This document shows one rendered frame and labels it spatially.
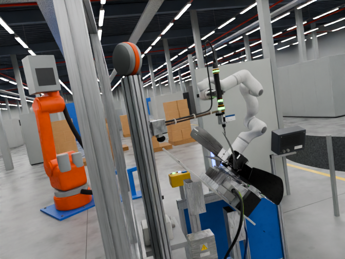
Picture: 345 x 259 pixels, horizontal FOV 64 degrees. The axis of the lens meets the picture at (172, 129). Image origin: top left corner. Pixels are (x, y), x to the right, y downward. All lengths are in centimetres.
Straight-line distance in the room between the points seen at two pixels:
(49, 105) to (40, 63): 72
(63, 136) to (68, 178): 433
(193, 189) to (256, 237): 109
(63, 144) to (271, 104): 701
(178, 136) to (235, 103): 634
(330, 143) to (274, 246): 143
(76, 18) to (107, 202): 30
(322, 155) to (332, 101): 794
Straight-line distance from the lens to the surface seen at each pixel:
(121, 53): 133
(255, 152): 407
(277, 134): 244
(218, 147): 184
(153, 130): 136
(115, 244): 52
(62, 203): 537
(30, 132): 1219
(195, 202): 173
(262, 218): 261
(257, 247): 269
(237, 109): 390
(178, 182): 219
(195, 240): 172
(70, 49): 47
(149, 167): 134
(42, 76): 525
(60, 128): 947
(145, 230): 167
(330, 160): 363
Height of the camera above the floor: 166
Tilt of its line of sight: 6 degrees down
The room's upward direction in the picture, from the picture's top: 10 degrees counter-clockwise
